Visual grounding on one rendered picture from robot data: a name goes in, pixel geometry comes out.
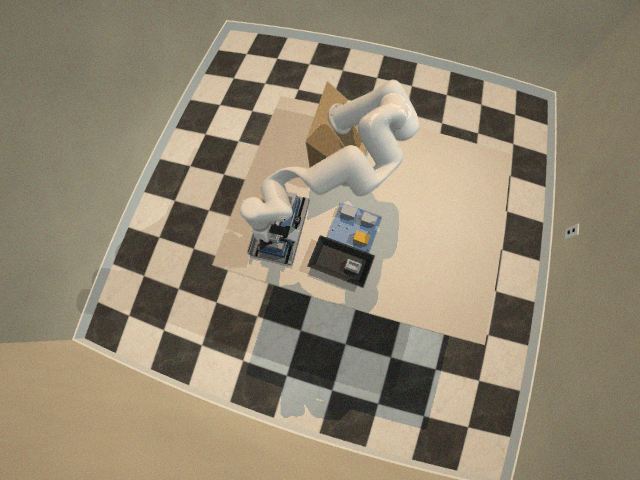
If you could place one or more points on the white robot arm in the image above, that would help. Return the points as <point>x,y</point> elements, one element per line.
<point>378,130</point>

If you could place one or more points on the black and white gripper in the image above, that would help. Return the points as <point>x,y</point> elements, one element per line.
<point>263,236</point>

